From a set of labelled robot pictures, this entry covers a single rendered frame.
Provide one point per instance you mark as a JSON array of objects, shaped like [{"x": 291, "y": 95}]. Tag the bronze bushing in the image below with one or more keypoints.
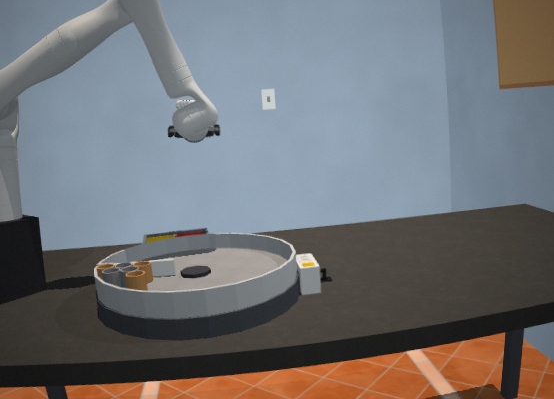
[
  {"x": 101, "y": 268},
  {"x": 136, "y": 280},
  {"x": 146, "y": 267}
]

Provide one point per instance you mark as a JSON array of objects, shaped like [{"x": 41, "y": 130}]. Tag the white round turntable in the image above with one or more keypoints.
[{"x": 197, "y": 311}]

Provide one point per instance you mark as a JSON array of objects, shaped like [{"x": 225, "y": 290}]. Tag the grey metal sleeve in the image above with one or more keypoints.
[
  {"x": 124, "y": 271},
  {"x": 112, "y": 278},
  {"x": 123, "y": 265}
]

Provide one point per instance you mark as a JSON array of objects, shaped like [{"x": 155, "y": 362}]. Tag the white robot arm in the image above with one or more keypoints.
[{"x": 68, "y": 44}]

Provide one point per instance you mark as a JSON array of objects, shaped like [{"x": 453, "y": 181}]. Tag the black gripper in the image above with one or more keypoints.
[{"x": 214, "y": 129}]

